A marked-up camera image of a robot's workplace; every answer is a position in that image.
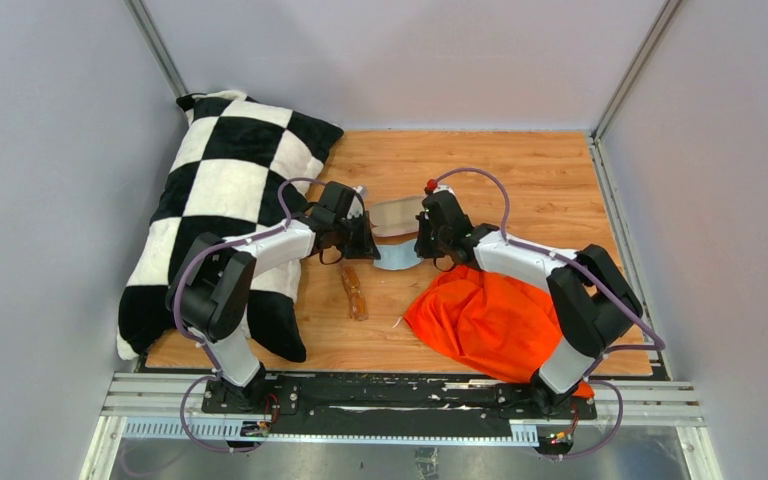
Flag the orange cloth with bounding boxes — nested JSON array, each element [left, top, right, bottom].
[[402, 266, 561, 383]]

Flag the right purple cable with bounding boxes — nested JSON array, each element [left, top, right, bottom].
[[424, 166, 666, 462]]

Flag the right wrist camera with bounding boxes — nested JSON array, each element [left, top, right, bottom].
[[421, 178, 456, 212]]

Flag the light blue cleaning cloth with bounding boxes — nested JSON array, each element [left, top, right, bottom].
[[373, 239, 422, 271]]

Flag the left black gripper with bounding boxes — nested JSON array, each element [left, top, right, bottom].
[[332, 211, 381, 260]]

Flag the pink glasses case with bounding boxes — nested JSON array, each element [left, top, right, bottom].
[[368, 195, 424, 238]]

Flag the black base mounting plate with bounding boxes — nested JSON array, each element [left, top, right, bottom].
[[201, 372, 597, 440]]

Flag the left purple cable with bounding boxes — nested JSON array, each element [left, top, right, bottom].
[[171, 177, 329, 455]]

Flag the purple cable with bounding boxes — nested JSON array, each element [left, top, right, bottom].
[[424, 166, 666, 462], [171, 177, 329, 455]]

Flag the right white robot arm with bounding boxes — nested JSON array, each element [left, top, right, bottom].
[[417, 189, 643, 418]]

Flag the black white checkered pillow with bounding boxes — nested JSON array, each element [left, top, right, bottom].
[[116, 90, 344, 360]]

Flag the aluminium frame rail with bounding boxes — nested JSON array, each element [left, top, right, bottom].
[[80, 370, 722, 479]]

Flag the orange transparent sunglasses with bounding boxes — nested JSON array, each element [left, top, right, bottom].
[[339, 262, 369, 321]]

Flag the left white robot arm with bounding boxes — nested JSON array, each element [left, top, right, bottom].
[[165, 181, 380, 413]]

